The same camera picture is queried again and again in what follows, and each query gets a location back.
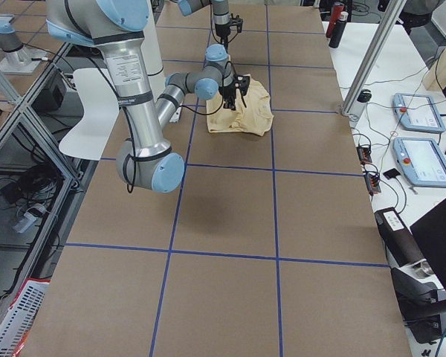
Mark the white central column base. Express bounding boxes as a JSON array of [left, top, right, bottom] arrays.
[[141, 0, 165, 101]]

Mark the far teach pendant tablet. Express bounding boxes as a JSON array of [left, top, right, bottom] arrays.
[[392, 93, 446, 133]]

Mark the cream long-sleeve graphic shirt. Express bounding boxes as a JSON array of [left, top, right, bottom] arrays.
[[206, 77, 274, 136]]

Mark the black drink bottle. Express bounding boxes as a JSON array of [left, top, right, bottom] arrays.
[[329, 11, 349, 48]]

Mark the near teach pendant tablet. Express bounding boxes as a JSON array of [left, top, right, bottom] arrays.
[[392, 138, 446, 188]]

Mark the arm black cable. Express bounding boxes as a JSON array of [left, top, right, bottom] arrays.
[[178, 61, 248, 118]]

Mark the white plastic chair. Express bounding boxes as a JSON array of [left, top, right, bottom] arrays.
[[59, 68, 119, 161]]

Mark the aluminium frame post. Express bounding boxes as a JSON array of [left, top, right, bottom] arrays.
[[341, 0, 407, 116]]

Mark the black label printer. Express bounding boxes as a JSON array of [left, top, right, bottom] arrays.
[[374, 208, 425, 267]]

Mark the teach pendant tablet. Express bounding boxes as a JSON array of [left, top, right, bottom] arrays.
[[392, 138, 446, 188], [392, 93, 446, 133]]

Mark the black monitor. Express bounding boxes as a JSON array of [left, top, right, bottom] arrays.
[[410, 199, 446, 289]]

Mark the brown paper table cover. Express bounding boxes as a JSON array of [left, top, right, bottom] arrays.
[[22, 5, 410, 356]]

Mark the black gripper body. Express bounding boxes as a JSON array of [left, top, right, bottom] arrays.
[[213, 13, 244, 45], [219, 74, 250, 111]]

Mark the white perforated basket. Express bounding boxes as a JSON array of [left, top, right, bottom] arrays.
[[0, 278, 50, 356]]

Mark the red drink bottle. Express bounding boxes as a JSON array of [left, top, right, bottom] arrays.
[[326, 1, 345, 39]]

